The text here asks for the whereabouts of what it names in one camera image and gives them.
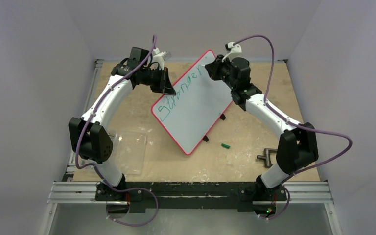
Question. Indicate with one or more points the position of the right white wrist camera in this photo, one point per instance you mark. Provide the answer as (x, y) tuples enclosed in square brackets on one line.
[(233, 50)]

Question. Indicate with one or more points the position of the aluminium frame rail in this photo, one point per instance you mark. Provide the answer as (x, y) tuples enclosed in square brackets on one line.
[(84, 192)]

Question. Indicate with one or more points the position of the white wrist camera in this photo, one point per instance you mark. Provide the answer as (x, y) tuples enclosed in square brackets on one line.
[(160, 57), (233, 50)]

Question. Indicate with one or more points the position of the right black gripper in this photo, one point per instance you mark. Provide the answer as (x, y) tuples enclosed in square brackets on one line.
[(216, 68)]

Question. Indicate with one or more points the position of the grey metal crank handle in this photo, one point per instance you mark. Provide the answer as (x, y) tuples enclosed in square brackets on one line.
[(266, 157)]

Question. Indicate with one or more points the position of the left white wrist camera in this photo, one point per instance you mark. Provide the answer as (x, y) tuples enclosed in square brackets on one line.
[(160, 57)]

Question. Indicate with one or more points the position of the clear plastic screw box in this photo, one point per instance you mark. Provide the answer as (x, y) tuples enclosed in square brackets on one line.
[(129, 152)]

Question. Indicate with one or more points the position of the red-framed whiteboard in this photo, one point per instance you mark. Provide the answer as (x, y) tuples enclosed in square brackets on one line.
[(199, 101)]

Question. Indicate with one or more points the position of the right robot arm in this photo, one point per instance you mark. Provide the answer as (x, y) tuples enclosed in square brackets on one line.
[(297, 146)]

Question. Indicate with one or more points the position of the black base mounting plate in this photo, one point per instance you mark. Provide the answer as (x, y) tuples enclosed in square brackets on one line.
[(239, 196)]

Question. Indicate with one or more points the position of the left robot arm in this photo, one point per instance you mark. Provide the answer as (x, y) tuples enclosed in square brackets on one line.
[(88, 134)]

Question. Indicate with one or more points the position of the green marker cap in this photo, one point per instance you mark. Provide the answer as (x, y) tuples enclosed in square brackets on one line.
[(225, 146)]

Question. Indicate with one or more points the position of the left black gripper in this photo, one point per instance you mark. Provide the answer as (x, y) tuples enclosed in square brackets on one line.
[(165, 85)]

